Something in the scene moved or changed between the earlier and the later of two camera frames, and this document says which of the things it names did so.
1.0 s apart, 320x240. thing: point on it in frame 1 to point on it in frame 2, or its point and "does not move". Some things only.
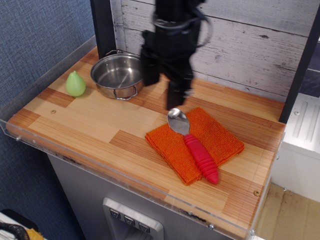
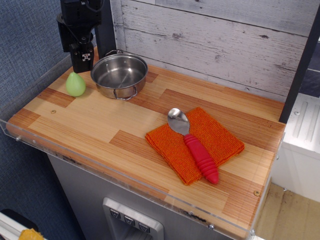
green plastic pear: x=75 y=85 does not move
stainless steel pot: x=116 y=75 does not move
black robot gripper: x=174 y=43 to x=82 y=54
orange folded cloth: x=219 y=142 does not move
